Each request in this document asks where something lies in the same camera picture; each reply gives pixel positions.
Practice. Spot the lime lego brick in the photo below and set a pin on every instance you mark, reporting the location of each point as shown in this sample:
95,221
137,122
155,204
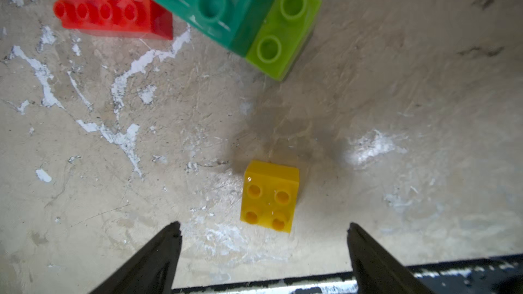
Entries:
282,35

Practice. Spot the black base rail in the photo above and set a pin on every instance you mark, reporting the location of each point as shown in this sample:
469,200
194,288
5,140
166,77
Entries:
502,274

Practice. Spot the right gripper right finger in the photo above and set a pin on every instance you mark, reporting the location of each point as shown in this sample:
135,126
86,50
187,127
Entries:
375,269

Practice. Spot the red 2x4 lego brick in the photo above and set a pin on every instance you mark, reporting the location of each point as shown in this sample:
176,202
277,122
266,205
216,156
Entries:
116,18

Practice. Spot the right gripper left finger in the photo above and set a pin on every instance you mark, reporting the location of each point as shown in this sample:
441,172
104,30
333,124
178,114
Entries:
152,269

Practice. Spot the yellow lego brick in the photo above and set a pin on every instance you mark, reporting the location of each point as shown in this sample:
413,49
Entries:
269,196

